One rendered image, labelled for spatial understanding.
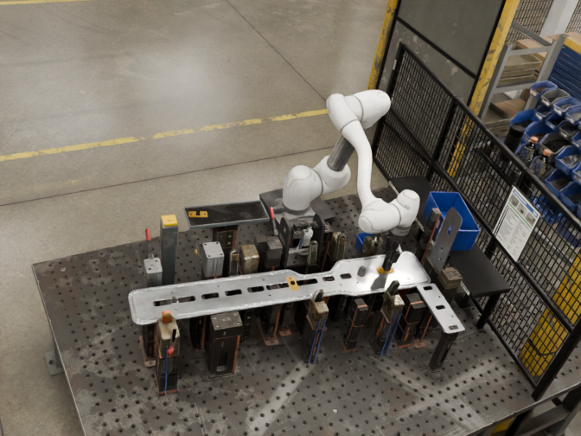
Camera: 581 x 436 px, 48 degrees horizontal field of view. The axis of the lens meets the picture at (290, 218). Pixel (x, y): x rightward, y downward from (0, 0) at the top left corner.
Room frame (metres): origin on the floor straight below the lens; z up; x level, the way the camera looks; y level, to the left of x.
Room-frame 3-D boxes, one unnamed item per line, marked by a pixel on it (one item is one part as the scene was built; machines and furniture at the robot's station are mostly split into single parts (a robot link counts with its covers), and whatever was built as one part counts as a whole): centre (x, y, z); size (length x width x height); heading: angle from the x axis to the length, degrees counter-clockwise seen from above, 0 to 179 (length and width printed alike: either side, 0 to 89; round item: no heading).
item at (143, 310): (2.05, -0.05, 1.00); 1.38 x 0.22 x 0.02; 116
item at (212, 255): (2.07, 0.30, 0.90); 0.13 x 0.10 x 0.41; 26
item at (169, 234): (2.15, 0.52, 0.92); 0.08 x 0.08 x 0.44; 26
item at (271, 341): (2.03, 0.01, 0.84); 0.17 x 0.06 x 0.29; 26
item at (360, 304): (2.03, -0.38, 0.84); 0.11 x 0.08 x 0.29; 26
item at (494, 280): (2.64, -0.79, 1.02); 0.90 x 0.22 x 0.03; 26
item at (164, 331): (1.64, 0.38, 0.88); 0.15 x 0.11 x 0.36; 26
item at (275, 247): (2.23, 0.05, 0.89); 0.13 x 0.11 x 0.38; 26
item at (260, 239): (2.22, 0.12, 0.90); 0.05 x 0.05 x 0.40; 26
